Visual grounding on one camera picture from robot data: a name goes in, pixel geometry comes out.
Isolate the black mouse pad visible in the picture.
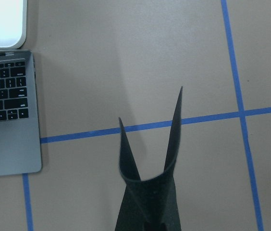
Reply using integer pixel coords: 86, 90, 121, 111
115, 92, 183, 231

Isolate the grey laptop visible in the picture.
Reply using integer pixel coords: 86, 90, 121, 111
0, 50, 42, 176

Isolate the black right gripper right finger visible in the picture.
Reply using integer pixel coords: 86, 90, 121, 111
159, 223, 167, 231

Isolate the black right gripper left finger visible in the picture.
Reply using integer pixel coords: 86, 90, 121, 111
143, 222, 153, 231

